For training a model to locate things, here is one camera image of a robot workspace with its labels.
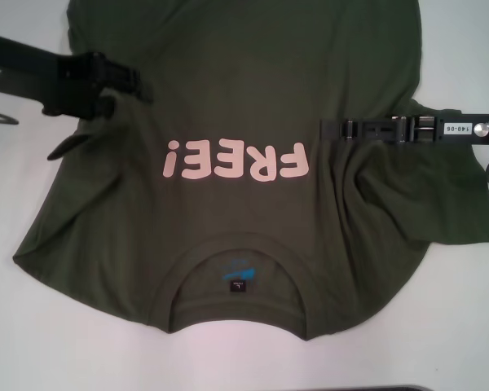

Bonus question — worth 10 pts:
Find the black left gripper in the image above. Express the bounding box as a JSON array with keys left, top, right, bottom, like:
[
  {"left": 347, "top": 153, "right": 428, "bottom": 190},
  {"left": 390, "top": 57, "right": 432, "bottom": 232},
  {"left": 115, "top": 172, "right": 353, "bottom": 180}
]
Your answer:
[{"left": 0, "top": 34, "right": 156, "bottom": 121}]

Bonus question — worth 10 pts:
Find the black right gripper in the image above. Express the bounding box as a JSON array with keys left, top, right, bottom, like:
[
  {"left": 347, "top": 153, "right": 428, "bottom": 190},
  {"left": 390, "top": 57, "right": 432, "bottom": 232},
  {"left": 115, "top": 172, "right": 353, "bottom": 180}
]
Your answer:
[{"left": 320, "top": 109, "right": 489, "bottom": 144}]

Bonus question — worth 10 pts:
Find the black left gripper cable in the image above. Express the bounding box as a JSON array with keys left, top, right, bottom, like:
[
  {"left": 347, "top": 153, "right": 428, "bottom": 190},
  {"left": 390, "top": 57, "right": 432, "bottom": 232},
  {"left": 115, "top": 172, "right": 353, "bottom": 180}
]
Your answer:
[{"left": 0, "top": 91, "right": 20, "bottom": 126}]

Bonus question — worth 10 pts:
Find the dark green FREE t-shirt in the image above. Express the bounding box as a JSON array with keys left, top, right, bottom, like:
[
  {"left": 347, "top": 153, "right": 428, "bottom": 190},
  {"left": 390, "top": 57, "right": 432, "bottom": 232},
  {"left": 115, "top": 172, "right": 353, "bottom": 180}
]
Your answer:
[{"left": 11, "top": 0, "right": 489, "bottom": 341}]

